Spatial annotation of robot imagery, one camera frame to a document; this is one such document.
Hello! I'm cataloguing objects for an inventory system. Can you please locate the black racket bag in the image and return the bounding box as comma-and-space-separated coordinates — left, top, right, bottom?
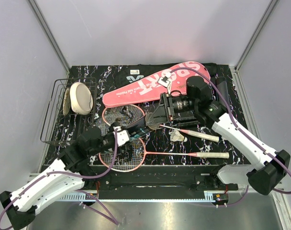
114, 62, 219, 84

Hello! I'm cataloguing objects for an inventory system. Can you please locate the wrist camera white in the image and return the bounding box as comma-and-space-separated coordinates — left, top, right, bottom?
158, 72, 172, 94
115, 130, 130, 147

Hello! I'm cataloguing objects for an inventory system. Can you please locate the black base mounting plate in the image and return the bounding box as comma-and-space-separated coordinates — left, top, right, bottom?
96, 172, 238, 192

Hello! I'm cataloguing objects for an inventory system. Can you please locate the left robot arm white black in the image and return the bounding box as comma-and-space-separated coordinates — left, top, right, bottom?
0, 126, 129, 230

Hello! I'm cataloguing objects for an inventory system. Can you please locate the pink badminton racket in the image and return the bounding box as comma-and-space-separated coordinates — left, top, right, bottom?
102, 104, 219, 142
99, 139, 230, 172

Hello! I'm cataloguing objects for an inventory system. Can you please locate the pink racket cover bag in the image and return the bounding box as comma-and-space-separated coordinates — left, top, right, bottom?
102, 61, 210, 108

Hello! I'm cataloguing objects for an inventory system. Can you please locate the upper pink badminton racket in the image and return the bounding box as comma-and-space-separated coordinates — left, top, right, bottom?
102, 104, 219, 142

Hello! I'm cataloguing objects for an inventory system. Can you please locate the lower pink badminton racket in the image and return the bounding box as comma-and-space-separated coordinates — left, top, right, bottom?
99, 139, 230, 172

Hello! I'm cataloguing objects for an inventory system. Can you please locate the black teal shuttlecock tube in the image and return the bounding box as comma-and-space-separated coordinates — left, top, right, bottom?
114, 112, 160, 142

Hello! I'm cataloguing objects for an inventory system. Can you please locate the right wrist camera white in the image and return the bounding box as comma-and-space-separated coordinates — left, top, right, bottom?
158, 72, 172, 94

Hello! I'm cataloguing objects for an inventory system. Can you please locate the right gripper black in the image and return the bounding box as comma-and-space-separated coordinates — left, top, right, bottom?
145, 93, 195, 126

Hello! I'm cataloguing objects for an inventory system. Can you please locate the white shuttlecock centre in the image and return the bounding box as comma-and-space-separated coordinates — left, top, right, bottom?
170, 130, 188, 142

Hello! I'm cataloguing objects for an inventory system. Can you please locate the black racket upper handle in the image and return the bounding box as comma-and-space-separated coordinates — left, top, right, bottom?
173, 116, 196, 122

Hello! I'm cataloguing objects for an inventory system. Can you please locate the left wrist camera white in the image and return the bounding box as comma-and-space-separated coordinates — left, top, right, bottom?
115, 130, 130, 147

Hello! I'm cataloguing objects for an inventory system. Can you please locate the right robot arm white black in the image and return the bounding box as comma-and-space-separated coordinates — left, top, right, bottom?
146, 76, 290, 195

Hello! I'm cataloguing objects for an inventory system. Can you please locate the black wire basket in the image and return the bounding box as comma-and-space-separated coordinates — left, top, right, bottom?
40, 77, 97, 146

